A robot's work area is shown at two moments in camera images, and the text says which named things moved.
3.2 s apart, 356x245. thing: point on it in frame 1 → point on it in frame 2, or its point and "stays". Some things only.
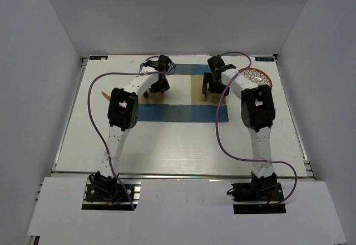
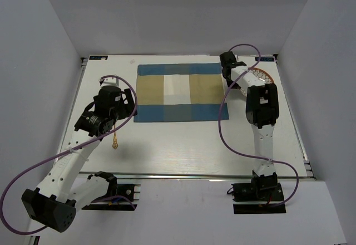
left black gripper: x=162 y=87 → x=127 y=108
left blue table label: x=98 y=57 stays
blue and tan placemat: x=183 y=102 stays
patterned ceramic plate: x=256 y=76 stays
